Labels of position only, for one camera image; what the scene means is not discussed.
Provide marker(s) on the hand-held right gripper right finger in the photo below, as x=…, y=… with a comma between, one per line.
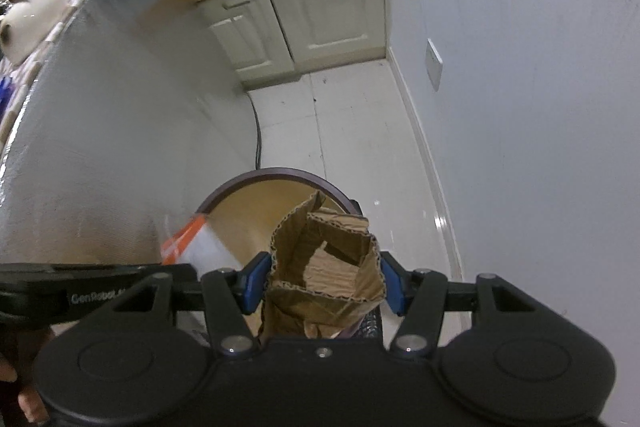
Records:
x=392, y=287

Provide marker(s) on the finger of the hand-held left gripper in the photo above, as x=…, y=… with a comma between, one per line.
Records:
x=100, y=271

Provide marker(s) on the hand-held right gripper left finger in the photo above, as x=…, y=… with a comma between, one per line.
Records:
x=255, y=282

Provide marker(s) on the white packet with orange stripes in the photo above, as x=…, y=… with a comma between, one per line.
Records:
x=205, y=247

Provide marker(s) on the brown cardboard piece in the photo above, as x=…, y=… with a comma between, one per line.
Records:
x=325, y=267

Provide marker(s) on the round tan waste bin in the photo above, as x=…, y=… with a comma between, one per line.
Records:
x=250, y=207

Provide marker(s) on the person's left hand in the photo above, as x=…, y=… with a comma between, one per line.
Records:
x=20, y=372

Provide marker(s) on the silver-sided table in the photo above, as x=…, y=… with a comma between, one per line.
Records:
x=125, y=107

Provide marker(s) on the cream cabinet door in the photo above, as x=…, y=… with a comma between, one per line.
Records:
x=245, y=32
x=330, y=7

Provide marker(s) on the white cat plush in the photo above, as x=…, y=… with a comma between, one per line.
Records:
x=35, y=14

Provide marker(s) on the white wall socket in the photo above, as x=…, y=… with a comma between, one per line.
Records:
x=433, y=64

